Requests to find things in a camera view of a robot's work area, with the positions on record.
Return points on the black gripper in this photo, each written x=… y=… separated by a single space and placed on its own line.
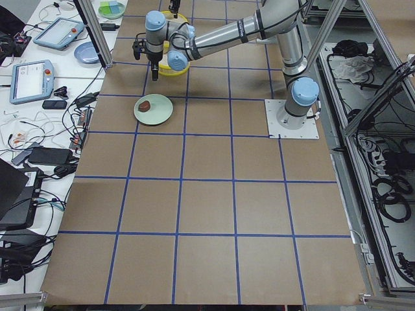
x=154 y=57
x=174 y=4

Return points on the brown steamed bun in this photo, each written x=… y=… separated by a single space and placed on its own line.
x=144 y=106

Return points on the yellow steamer basket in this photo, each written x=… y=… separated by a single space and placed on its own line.
x=170 y=17
x=173 y=63

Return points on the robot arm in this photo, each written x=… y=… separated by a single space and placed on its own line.
x=274 y=19

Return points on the green plate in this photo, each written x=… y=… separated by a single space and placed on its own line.
x=160 y=111

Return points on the green bowl with blocks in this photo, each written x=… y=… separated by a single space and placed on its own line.
x=111 y=9

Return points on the blue plate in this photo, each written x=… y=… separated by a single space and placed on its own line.
x=86 y=53

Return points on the teach pendant far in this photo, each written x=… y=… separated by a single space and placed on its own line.
x=59 y=34

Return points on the teach pendant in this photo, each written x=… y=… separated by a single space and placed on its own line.
x=59 y=34
x=31 y=81

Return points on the teach pendant near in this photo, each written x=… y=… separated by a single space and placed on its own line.
x=31 y=81

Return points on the black power brick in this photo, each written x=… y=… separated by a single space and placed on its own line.
x=50 y=156

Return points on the black laptop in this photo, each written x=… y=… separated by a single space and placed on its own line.
x=20 y=189

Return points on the aluminium frame post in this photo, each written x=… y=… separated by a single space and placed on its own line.
x=93 y=27

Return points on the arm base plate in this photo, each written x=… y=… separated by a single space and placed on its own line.
x=281 y=125

